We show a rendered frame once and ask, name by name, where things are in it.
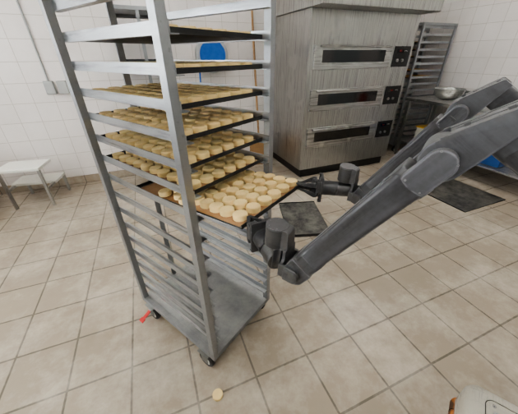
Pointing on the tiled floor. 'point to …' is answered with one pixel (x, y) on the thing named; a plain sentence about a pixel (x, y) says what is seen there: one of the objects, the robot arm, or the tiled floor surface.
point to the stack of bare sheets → (303, 218)
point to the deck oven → (339, 79)
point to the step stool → (30, 177)
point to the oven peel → (256, 99)
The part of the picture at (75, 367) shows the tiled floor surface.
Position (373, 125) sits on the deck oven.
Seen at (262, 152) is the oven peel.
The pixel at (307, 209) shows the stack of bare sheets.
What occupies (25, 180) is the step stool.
